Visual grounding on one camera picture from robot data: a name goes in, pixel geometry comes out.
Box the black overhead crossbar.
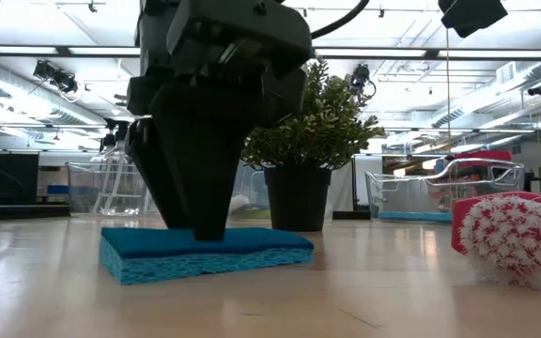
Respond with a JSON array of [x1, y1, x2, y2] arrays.
[[0, 44, 541, 61]]

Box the yellowish hanging cord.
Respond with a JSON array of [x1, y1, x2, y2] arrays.
[[444, 27, 452, 156]]

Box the red dish brush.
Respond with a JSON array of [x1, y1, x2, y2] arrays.
[[450, 191, 541, 295]]

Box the clear rectangular plastic tub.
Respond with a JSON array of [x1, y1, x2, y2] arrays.
[[225, 159, 271, 221]]

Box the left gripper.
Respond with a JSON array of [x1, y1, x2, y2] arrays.
[[127, 0, 314, 241]]

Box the black ceiling camera with cable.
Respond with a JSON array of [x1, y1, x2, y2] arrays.
[[348, 63, 378, 100]]

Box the black ceiling spotlight cluster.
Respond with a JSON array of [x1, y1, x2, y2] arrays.
[[33, 59, 80, 95]]

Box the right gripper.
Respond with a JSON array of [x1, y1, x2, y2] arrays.
[[439, 0, 509, 38]]

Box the silver ventilation duct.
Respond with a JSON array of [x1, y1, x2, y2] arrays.
[[0, 55, 100, 128]]

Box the dark blue sponge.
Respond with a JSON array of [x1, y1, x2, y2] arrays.
[[99, 226, 316, 286]]

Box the green potted plant black pot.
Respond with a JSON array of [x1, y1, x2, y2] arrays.
[[240, 58, 387, 234]]

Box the clear plastic bin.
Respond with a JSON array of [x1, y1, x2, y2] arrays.
[[65, 161, 159, 218], [364, 158, 526, 224]]

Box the white panel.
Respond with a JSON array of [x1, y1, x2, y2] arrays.
[[325, 154, 385, 213]]

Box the red background object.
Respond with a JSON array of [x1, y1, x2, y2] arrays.
[[453, 149, 512, 163]]

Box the black cabinets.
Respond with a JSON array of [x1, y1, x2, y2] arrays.
[[0, 133, 40, 207]]

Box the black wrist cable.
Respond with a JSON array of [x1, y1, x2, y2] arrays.
[[311, 0, 371, 40]]

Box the black aluminium table frame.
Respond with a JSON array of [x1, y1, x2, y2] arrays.
[[0, 201, 72, 223]]

